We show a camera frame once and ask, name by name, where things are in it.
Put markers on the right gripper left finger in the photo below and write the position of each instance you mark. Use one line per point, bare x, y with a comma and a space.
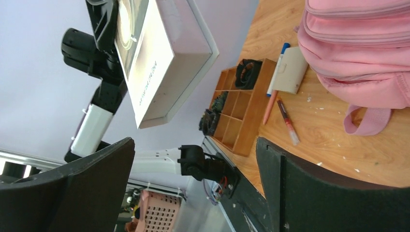
84, 195

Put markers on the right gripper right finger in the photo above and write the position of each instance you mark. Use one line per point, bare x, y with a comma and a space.
305, 197

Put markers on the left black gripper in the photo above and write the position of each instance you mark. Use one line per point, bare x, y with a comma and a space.
94, 55

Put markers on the white coffee cover book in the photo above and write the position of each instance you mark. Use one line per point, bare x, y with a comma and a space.
165, 49

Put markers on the pink student backpack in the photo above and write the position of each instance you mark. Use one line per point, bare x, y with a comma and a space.
360, 51

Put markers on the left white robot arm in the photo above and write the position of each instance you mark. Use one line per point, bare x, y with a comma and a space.
188, 160

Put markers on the red pen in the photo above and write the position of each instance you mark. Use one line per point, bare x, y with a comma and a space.
288, 122

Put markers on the pink perforated basket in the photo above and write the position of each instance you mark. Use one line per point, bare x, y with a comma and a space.
155, 212

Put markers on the wooden compartment tray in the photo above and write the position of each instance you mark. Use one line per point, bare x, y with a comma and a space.
243, 110

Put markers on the pink pencil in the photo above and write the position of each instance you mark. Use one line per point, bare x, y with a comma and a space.
270, 106

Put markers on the black rolled sock front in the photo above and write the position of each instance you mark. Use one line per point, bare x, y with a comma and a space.
208, 122

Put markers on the dark green rolled sock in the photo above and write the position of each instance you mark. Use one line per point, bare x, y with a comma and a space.
218, 103

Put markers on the blue capped white marker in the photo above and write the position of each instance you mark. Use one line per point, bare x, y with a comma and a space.
270, 88

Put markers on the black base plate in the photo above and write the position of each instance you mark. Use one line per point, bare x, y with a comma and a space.
247, 202

